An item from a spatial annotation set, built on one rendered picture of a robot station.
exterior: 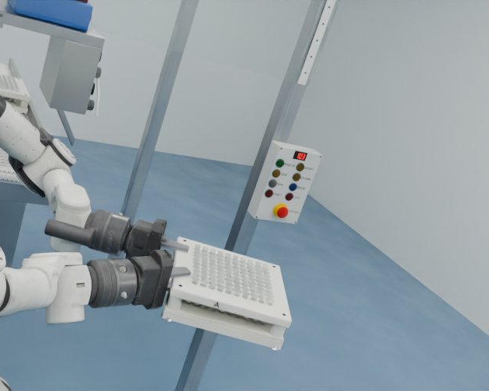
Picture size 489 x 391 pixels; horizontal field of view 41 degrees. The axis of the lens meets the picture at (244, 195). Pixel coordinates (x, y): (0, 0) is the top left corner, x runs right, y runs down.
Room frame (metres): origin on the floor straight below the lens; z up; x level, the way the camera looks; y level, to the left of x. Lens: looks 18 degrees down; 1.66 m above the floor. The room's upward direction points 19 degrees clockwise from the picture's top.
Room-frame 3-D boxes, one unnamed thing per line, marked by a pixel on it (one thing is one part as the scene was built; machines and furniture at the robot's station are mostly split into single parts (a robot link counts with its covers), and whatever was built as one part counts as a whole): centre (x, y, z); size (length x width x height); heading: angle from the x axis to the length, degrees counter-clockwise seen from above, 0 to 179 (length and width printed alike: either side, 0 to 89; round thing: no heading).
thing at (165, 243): (1.28, 0.11, 1.09); 0.06 x 0.03 x 0.02; 93
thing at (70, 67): (1.88, 0.62, 1.25); 0.22 x 0.11 x 0.20; 31
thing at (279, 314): (1.24, -0.03, 1.07); 0.25 x 0.24 x 0.02; 9
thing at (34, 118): (2.38, 0.90, 0.96); 1.32 x 0.02 x 0.03; 31
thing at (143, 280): (1.10, 0.14, 1.07); 0.12 x 0.10 x 0.13; 133
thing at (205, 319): (1.24, -0.03, 1.03); 0.24 x 0.24 x 0.02; 9
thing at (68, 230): (1.26, 0.31, 1.06); 0.11 x 0.11 x 0.11; 3
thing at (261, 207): (2.08, -0.11, 1.08); 0.17 x 0.06 x 0.26; 121
